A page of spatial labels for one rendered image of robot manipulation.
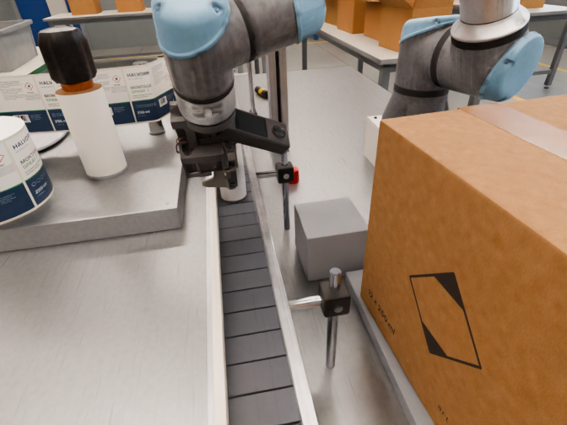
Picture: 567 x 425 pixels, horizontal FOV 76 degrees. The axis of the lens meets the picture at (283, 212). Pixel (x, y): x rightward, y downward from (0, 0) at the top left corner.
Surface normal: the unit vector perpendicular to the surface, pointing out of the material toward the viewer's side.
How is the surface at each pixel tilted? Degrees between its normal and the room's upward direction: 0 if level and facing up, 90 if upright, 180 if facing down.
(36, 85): 90
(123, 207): 0
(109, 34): 90
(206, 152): 30
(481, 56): 109
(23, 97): 90
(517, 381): 90
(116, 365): 0
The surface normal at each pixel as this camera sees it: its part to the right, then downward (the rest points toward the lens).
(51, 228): 0.18, 0.55
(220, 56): 0.58, 0.73
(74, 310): -0.04, -0.83
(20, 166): 0.97, 0.11
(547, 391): -0.97, 0.17
